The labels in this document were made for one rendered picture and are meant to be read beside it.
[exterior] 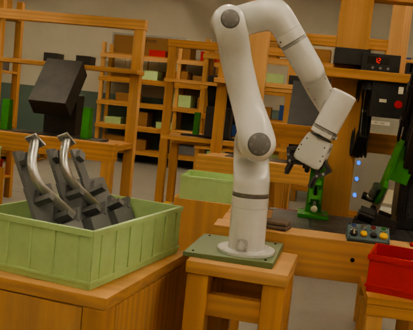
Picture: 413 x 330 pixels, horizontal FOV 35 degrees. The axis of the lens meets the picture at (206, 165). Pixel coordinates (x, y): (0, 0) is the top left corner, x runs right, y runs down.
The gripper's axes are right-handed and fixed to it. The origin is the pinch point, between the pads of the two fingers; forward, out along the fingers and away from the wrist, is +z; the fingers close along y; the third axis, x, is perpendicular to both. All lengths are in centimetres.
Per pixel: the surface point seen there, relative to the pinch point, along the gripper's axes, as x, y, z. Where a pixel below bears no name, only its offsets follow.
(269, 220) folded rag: -21.2, 8.1, 22.4
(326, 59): -702, 250, -67
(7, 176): -366, 405, 218
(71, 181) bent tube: 35, 56, 33
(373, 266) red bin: -2.1, -34.7, 12.7
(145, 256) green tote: 23, 26, 45
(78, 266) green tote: 58, 27, 45
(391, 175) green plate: -50, -17, -12
